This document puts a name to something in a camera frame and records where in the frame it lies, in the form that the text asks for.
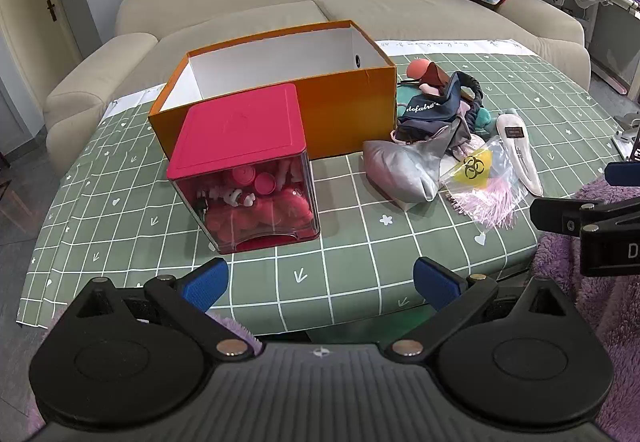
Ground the teal plush toy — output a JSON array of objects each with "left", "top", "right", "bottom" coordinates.
[{"left": 467, "top": 107, "right": 501, "bottom": 133}]

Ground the cream door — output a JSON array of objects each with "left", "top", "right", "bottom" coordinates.
[{"left": 0, "top": 0, "right": 83, "bottom": 153}]

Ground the orange cardboard box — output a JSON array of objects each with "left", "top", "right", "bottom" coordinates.
[{"left": 148, "top": 20, "right": 397, "bottom": 163}]

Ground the green checked tablecloth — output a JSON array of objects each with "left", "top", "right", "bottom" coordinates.
[{"left": 15, "top": 40, "right": 640, "bottom": 330}]

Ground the navy printed headband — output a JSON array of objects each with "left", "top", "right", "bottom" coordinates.
[{"left": 397, "top": 75, "right": 463, "bottom": 130}]

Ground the white fuzzy hair clip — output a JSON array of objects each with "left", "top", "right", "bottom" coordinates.
[{"left": 496, "top": 115, "right": 543, "bottom": 196}]

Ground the black braided headband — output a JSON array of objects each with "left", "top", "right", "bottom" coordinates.
[{"left": 450, "top": 71, "right": 485, "bottom": 115}]

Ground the pink round puff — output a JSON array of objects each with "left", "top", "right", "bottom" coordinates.
[{"left": 406, "top": 61, "right": 441, "bottom": 83}]

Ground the clear container with pink lid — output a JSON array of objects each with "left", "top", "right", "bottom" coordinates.
[{"left": 166, "top": 83, "right": 321, "bottom": 255}]

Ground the beige sofa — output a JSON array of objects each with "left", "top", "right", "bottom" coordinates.
[{"left": 42, "top": 0, "right": 591, "bottom": 173}]

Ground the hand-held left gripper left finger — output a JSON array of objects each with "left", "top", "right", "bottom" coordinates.
[{"left": 65, "top": 257, "right": 261, "bottom": 363}]

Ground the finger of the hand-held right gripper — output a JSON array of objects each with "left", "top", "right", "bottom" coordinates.
[
  {"left": 529, "top": 195, "right": 640, "bottom": 237},
  {"left": 604, "top": 161, "right": 640, "bottom": 187}
]

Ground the purple fleece garment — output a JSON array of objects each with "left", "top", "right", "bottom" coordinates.
[{"left": 206, "top": 177, "right": 640, "bottom": 442}]

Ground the brown soft pouch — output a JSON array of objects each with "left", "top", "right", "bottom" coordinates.
[{"left": 425, "top": 63, "right": 453, "bottom": 90}]

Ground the silver satin pouch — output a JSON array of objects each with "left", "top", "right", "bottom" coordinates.
[{"left": 362, "top": 117, "right": 471, "bottom": 210}]

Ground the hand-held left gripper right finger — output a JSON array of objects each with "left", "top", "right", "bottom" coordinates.
[{"left": 382, "top": 256, "right": 581, "bottom": 359}]

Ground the clear bag with yellow label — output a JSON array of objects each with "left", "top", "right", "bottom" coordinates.
[{"left": 440, "top": 135, "right": 528, "bottom": 229}]

